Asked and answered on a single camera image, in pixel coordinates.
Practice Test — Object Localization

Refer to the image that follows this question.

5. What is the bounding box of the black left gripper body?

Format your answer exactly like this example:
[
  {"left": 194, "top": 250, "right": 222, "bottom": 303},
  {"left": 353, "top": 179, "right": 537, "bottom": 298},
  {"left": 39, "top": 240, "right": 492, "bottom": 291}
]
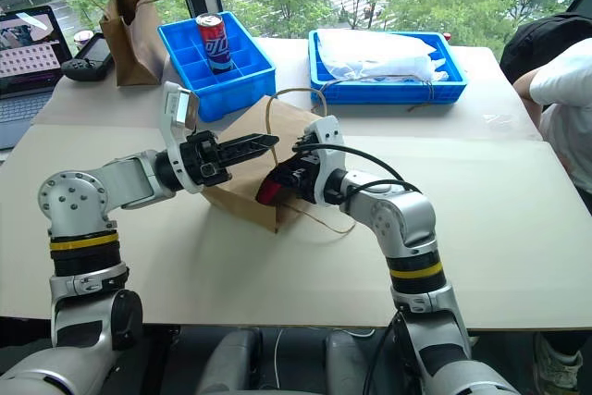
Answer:
[{"left": 179, "top": 131, "right": 233, "bottom": 189}]

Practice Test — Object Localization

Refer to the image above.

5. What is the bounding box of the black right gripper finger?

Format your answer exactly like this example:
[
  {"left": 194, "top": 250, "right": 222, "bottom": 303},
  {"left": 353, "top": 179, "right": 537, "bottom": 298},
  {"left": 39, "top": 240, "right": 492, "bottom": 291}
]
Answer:
[{"left": 262, "top": 163, "right": 298, "bottom": 185}]

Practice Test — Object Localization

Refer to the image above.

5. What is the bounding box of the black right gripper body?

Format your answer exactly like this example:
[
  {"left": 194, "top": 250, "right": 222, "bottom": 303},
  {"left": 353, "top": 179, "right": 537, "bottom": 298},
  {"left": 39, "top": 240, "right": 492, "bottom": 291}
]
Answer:
[{"left": 287, "top": 155, "right": 321, "bottom": 204}]

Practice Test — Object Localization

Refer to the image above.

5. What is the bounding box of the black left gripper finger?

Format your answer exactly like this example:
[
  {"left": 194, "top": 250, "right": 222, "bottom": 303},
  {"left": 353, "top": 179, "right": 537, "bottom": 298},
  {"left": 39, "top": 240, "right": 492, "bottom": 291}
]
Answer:
[
  {"left": 217, "top": 133, "right": 280, "bottom": 156},
  {"left": 221, "top": 146, "right": 273, "bottom": 169}
]

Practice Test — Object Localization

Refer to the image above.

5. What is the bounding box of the red plush toy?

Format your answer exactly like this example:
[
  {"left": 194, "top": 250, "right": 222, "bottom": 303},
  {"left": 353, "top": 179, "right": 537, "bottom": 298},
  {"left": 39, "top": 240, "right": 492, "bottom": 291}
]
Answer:
[{"left": 255, "top": 179, "right": 285, "bottom": 207}]

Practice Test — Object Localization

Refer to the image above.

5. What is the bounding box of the brown paper bag lying open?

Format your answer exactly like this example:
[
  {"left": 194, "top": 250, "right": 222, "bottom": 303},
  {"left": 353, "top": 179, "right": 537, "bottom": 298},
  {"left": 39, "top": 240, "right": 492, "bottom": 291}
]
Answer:
[{"left": 201, "top": 87, "right": 358, "bottom": 236}]

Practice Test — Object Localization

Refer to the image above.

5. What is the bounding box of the brown paper bag standing upright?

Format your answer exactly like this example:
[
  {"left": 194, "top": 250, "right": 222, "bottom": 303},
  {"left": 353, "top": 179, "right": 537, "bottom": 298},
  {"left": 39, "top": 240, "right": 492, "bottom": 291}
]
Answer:
[{"left": 84, "top": 0, "right": 173, "bottom": 88}]

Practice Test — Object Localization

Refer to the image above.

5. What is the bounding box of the white plastic bag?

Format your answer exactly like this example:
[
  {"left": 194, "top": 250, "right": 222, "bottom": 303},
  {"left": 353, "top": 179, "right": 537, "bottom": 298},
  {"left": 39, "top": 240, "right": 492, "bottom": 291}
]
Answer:
[{"left": 315, "top": 28, "right": 450, "bottom": 84}]

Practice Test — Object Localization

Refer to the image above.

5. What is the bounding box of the blue compartment plastic bin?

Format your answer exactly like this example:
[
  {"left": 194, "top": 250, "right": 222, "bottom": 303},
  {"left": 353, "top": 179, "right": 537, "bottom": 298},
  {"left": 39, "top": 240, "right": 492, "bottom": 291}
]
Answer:
[{"left": 156, "top": 10, "right": 278, "bottom": 122}]

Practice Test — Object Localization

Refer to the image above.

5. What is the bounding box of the red and blue soda can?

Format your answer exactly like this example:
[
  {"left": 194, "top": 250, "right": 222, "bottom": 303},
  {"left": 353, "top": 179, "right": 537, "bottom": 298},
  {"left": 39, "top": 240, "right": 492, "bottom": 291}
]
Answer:
[{"left": 194, "top": 11, "right": 233, "bottom": 75}]

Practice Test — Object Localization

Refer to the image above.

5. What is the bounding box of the blue shallow plastic tray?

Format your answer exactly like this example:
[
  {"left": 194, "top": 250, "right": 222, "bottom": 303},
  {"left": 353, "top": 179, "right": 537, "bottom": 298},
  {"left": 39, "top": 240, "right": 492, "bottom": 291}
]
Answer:
[{"left": 307, "top": 29, "right": 470, "bottom": 106}]

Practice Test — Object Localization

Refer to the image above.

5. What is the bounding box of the black handheld game console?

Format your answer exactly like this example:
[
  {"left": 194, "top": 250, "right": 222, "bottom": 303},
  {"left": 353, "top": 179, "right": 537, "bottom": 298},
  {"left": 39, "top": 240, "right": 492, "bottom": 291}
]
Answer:
[{"left": 60, "top": 31, "right": 115, "bottom": 83}]

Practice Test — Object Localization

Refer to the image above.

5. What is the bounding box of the paper cup with lid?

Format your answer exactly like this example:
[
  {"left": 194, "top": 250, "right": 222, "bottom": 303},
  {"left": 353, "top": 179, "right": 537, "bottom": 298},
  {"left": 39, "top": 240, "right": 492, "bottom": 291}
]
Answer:
[{"left": 73, "top": 30, "right": 96, "bottom": 52}]

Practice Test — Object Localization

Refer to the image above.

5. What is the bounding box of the grey rounded robot leg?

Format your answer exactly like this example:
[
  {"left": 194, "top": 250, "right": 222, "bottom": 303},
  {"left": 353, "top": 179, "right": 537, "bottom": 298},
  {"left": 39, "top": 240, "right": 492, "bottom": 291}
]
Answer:
[
  {"left": 322, "top": 328, "right": 386, "bottom": 395},
  {"left": 197, "top": 327, "right": 264, "bottom": 395}
]

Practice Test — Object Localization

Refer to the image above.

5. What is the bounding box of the clear plastic wrapper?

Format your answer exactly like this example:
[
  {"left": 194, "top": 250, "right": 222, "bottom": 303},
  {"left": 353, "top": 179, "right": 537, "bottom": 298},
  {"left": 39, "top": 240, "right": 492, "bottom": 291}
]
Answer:
[{"left": 482, "top": 112, "right": 520, "bottom": 131}]

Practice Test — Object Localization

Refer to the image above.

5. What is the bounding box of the grey laptop computer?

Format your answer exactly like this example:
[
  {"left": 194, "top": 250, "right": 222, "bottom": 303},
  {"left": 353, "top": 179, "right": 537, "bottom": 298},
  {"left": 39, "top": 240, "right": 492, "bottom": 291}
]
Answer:
[{"left": 0, "top": 5, "right": 75, "bottom": 152}]

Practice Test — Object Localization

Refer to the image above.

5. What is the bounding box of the person in white shirt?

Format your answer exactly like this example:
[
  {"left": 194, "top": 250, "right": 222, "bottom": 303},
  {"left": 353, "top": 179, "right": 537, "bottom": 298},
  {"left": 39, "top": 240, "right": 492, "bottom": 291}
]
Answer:
[{"left": 512, "top": 37, "right": 592, "bottom": 354}]

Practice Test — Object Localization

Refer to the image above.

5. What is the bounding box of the black backpack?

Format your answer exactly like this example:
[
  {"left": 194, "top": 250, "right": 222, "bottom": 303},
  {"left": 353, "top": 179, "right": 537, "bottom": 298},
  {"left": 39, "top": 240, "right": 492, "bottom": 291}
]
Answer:
[{"left": 499, "top": 12, "right": 592, "bottom": 87}]

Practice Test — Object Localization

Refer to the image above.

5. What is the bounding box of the white sneaker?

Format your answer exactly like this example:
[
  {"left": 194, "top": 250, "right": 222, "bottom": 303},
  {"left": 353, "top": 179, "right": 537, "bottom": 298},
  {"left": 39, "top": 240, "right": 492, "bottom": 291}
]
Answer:
[{"left": 531, "top": 331, "right": 585, "bottom": 395}]

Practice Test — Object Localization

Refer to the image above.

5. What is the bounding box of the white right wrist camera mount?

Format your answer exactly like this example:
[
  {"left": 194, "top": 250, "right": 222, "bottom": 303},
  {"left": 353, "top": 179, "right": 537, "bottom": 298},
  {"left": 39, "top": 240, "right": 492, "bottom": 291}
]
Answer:
[{"left": 302, "top": 115, "right": 349, "bottom": 207}]

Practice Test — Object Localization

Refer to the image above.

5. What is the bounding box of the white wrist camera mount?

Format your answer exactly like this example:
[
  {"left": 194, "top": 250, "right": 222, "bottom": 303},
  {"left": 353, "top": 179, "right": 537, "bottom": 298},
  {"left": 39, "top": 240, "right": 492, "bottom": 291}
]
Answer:
[
  {"left": 302, "top": 115, "right": 349, "bottom": 207},
  {"left": 158, "top": 80, "right": 205, "bottom": 195}
]

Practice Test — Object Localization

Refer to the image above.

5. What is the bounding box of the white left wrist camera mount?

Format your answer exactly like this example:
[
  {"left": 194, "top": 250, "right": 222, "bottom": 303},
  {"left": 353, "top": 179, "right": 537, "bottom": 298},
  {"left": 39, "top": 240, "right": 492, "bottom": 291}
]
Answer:
[{"left": 158, "top": 80, "right": 205, "bottom": 195}]

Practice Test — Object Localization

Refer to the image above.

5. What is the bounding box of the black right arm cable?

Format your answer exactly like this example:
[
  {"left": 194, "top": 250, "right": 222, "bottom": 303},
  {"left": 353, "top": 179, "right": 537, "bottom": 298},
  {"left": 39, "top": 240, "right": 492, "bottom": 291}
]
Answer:
[{"left": 291, "top": 142, "right": 423, "bottom": 198}]

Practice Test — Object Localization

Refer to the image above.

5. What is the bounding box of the thin white cable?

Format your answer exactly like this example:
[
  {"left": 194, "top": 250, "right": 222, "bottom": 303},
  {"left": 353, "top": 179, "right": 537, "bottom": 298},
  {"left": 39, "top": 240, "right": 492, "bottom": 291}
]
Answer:
[{"left": 271, "top": 327, "right": 284, "bottom": 389}]

